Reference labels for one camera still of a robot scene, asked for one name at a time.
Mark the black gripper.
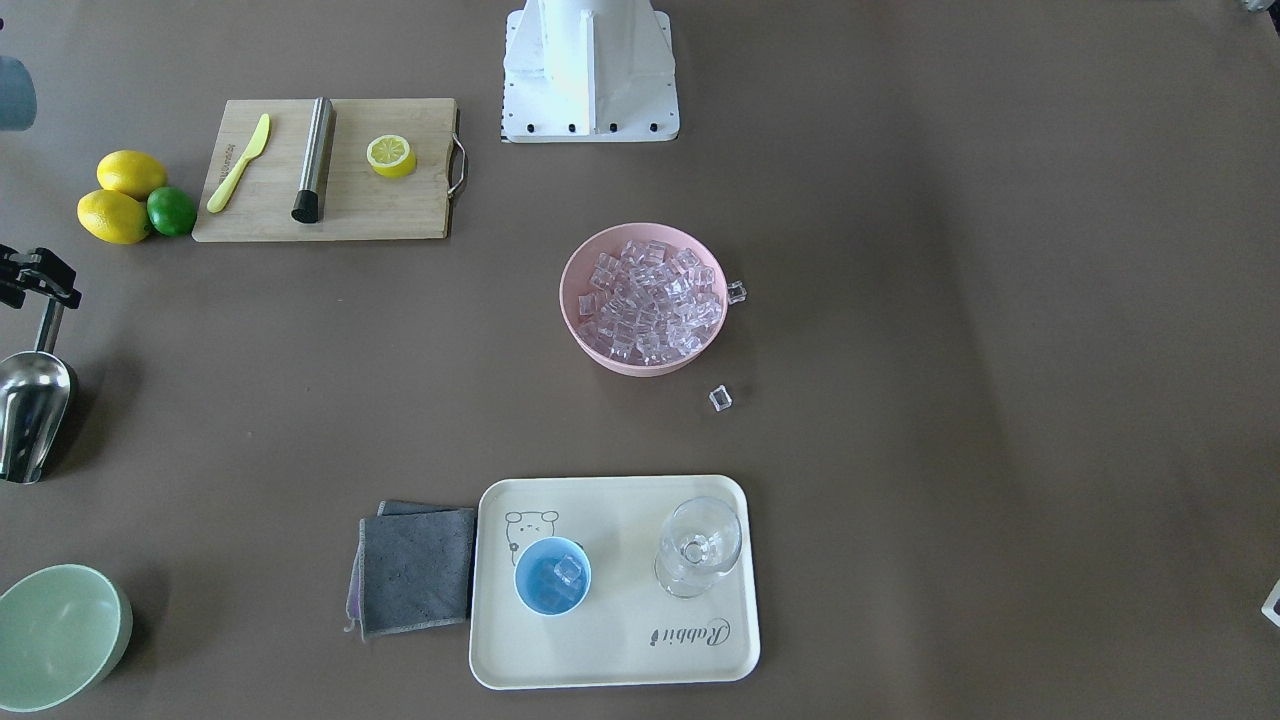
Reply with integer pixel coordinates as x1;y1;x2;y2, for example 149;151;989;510
1;245;82;309

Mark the steel ice scoop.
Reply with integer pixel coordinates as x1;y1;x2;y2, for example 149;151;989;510
1;299;77;486

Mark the light blue cup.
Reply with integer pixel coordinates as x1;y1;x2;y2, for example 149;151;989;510
515;536;593;618

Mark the ice cube in cup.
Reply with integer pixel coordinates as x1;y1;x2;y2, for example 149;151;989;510
550;555;589;592

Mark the pink ice bowl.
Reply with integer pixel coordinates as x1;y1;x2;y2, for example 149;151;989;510
559;222;730;377

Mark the clear ice cubes pile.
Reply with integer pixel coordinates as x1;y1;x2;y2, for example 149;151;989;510
568;240;728;370

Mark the loose ice cube on table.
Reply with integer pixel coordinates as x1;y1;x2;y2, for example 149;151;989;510
708;384;733;413

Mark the loose ice cube near bowl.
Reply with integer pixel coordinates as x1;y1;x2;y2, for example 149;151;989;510
726;281;748;305

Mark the lower yellow lemon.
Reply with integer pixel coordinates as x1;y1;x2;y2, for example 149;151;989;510
76;190;152;245

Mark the yellow lemon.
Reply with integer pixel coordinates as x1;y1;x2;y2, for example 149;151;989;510
95;149;168;202
76;190;152;245

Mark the upper yellow lemon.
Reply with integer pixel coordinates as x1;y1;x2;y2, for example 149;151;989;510
95;149;168;202

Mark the green lime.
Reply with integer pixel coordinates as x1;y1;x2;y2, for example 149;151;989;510
145;186;198;237

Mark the yellow plastic knife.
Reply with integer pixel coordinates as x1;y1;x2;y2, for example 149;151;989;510
205;113;273;214

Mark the steel muddler black tip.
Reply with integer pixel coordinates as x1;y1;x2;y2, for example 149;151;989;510
291;97;335;224

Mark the bamboo cutting board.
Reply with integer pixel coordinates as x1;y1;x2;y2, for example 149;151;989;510
192;97;465;243

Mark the mint green bowl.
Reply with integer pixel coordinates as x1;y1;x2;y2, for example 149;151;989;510
1;564;133;714

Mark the half lemon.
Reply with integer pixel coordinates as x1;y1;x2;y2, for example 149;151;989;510
366;135;417;178

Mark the grey folded cloth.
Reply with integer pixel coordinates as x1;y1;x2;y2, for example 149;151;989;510
346;498;477;642

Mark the cream rabbit tray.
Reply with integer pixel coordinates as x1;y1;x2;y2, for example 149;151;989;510
468;474;762;691

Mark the clear wine glass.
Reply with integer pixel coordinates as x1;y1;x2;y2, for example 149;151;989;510
654;496;742;600

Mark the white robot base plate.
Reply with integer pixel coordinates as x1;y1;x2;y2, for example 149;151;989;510
500;1;681;143

